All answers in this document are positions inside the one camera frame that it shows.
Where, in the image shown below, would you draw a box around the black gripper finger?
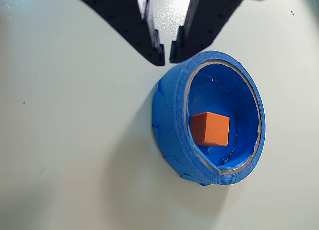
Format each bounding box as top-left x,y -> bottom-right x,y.
169,0 -> 272,64
68,0 -> 166,67

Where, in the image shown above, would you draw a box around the orange cube block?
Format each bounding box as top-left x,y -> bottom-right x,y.
190,111 -> 231,147

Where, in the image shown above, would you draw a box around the blue tape roll bin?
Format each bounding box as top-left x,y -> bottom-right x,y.
151,50 -> 267,186

